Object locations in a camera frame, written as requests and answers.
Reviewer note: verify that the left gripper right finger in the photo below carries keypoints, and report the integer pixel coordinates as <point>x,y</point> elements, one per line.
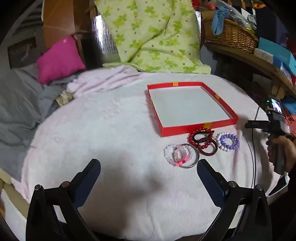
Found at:
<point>244,212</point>

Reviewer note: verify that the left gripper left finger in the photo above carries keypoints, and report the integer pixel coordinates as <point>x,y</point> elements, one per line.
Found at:
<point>53,212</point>

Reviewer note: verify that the silver bangle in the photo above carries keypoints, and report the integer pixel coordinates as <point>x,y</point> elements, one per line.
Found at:
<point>185,156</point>

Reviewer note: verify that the right hand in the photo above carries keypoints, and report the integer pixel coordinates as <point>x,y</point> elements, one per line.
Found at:
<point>289,149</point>

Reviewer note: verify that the wooden bench shelf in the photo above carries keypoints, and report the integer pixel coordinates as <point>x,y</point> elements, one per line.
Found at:
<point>280,85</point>

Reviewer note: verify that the blue fashion box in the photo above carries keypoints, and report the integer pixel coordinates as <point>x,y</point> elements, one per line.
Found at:
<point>283,54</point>

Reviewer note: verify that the white tissue pack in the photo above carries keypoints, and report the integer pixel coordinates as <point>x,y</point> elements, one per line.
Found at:
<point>263,55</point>

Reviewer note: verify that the pink fleece blanket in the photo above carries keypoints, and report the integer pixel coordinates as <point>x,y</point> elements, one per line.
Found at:
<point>139,195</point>

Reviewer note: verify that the red shallow box tray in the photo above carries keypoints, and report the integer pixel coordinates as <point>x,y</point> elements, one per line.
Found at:
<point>183,107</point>

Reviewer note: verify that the wicker basket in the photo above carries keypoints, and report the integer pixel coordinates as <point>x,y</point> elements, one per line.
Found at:
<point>233,35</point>

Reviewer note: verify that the floral patterned cloth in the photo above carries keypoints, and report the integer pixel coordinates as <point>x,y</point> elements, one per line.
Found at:
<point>64,98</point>

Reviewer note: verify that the grey bed sheet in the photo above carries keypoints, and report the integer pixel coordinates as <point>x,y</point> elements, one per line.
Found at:
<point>25,104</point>

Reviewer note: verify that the blue cloth in basket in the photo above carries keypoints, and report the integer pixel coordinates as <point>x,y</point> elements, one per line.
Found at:
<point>222,13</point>

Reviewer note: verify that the magenta pillow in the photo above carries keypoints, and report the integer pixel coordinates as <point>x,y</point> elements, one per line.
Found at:
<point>60,61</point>

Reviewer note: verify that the green clover quilt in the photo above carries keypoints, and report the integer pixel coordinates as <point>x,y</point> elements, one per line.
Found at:
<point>154,36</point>

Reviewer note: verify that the silver foil insulation panel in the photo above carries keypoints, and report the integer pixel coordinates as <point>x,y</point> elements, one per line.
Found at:
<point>104,44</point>

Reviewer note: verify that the brown wooden headboard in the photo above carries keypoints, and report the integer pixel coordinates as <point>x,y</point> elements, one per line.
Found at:
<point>62,18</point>

